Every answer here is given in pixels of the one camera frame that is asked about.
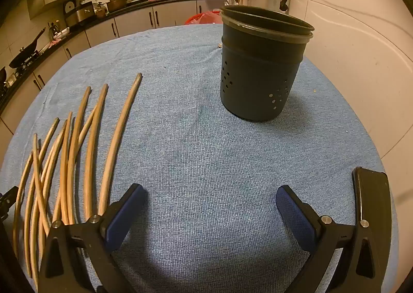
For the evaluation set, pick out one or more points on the dark perforated utensil holder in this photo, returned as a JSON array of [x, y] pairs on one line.
[[258, 70]]

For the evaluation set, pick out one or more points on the brown teapot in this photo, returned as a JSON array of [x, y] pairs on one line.
[[100, 10]]

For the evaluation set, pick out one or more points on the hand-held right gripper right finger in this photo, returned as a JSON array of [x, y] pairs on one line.
[[295, 215]]

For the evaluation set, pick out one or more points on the black wok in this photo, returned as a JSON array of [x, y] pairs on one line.
[[25, 52]]

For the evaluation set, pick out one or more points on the blue table cloth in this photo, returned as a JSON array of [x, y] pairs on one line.
[[193, 167]]

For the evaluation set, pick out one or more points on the small black kettle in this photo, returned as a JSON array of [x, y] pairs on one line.
[[54, 31]]

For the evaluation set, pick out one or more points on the steel cooking pot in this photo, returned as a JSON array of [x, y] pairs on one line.
[[116, 4]]

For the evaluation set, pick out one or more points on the metal countertop oven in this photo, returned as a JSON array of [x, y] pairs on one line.
[[80, 15]]

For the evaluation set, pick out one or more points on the red plastic basket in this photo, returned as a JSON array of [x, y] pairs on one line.
[[206, 18]]

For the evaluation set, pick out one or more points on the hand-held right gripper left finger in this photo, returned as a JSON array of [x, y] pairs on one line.
[[124, 212]]

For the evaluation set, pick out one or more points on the pink cloth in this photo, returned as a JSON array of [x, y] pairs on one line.
[[55, 42]]

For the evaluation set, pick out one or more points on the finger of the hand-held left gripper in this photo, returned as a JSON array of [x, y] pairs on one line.
[[8, 201]]

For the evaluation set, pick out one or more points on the round dial kitchen scale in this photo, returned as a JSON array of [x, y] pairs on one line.
[[68, 7]]

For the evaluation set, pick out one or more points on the bunch of wooden chopsticks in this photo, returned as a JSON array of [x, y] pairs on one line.
[[113, 151]]

